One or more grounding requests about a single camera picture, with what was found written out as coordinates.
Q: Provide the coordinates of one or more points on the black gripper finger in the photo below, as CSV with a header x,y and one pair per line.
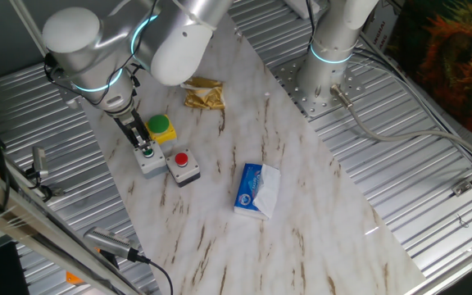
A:
x,y
145,139
134,141

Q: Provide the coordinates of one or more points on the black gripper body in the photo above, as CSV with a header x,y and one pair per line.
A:
x,y
129,125

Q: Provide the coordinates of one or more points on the yellow box large green button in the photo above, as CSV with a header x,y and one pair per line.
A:
x,y
160,125

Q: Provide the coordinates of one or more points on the grey box small green button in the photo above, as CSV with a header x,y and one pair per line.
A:
x,y
156,164

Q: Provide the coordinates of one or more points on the grey box with red button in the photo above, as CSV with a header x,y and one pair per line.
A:
x,y
181,160

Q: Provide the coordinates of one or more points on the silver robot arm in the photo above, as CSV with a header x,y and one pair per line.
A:
x,y
170,49

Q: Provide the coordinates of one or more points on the gold foil packet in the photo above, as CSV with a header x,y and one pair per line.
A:
x,y
205,96

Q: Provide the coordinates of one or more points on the blue tissue pack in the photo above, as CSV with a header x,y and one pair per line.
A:
x,y
246,188

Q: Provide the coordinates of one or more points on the white marble pattern board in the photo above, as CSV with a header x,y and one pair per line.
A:
x,y
228,246

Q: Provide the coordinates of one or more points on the aluminium pole with black foot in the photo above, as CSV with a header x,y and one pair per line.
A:
x,y
25,18

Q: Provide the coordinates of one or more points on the cardboard box with red print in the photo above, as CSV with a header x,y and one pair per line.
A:
x,y
379,28

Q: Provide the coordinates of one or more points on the colourful furry cloth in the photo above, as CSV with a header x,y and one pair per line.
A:
x,y
457,49

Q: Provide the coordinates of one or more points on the small silver camera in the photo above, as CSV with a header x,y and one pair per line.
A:
x,y
39,160

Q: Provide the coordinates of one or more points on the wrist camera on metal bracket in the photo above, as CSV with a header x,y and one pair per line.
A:
x,y
49,61

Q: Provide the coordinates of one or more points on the silver finned camera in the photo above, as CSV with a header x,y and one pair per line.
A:
x,y
105,241

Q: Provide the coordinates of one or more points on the aluminium frame beam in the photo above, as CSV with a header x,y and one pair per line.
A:
x,y
35,229

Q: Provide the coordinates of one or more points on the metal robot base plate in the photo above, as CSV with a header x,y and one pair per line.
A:
x,y
301,98

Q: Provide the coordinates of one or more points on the metal corner bracket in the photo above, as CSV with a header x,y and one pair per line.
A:
x,y
461,187

